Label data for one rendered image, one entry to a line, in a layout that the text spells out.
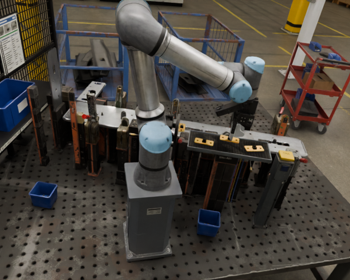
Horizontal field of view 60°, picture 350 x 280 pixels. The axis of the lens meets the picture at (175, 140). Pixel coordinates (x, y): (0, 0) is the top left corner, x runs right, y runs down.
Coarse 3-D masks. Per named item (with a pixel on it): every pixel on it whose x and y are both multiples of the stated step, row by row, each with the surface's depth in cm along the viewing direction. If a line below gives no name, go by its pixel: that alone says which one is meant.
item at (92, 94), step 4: (88, 92) 151; (92, 92) 153; (88, 96) 150; (92, 96) 150; (88, 100) 152; (92, 100) 152; (88, 104) 154; (92, 104) 154; (88, 108) 156; (92, 108) 155; (92, 112) 157; (96, 112) 159; (96, 116) 160
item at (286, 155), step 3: (279, 150) 138; (279, 153) 137; (282, 153) 136; (285, 153) 136; (288, 153) 137; (291, 153) 137; (279, 156) 136; (282, 156) 134; (285, 156) 135; (288, 156) 135; (291, 156) 135; (282, 159) 134; (285, 159) 134; (288, 159) 134; (291, 159) 134
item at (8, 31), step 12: (12, 12) 166; (0, 24) 158; (12, 24) 168; (0, 36) 159; (12, 36) 170; (0, 48) 161; (12, 48) 172; (12, 60) 173; (24, 60) 185; (12, 72) 175
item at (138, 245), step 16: (128, 176) 122; (176, 176) 125; (128, 192) 115; (144, 192) 116; (160, 192) 116; (176, 192) 117; (128, 208) 129; (144, 208) 119; (160, 208) 121; (128, 224) 129; (144, 224) 125; (160, 224) 127; (128, 240) 135; (144, 240) 131; (160, 240) 133; (128, 256) 135; (144, 256) 136; (160, 256) 138
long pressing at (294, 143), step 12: (84, 108) 180; (96, 108) 181; (108, 108) 183; (120, 108) 184; (84, 120) 169; (108, 120) 172; (120, 120) 174; (180, 120) 181; (180, 132) 170; (252, 132) 179; (276, 144) 171; (300, 144) 174
